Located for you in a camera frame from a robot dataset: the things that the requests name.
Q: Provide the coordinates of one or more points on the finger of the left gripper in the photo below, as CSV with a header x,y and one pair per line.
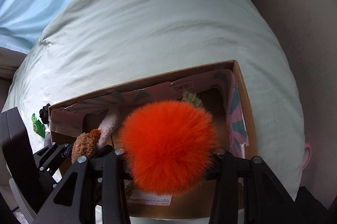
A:
x,y
51,157

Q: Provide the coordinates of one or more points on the pink object beside bed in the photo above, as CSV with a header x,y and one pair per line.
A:
x,y
307,155

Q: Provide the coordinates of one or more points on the green wet wipes pack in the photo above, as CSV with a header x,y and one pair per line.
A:
x,y
38,126

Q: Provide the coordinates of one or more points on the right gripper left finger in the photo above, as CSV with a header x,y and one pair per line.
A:
x,y
87,183

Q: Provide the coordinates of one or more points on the cardboard box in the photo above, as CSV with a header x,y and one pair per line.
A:
x,y
218,88

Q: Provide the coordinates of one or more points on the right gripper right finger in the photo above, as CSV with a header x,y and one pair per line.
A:
x,y
253,184

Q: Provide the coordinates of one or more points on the pale green bed sheet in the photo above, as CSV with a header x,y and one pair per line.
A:
x,y
94,44

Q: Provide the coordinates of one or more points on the brown plush toy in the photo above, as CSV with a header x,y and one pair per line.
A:
x,y
89,144

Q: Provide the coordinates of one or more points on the orange fluffy pompom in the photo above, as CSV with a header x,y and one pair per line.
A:
x,y
169,146

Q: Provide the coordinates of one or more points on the black hair scrunchie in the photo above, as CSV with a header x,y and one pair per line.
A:
x,y
44,114

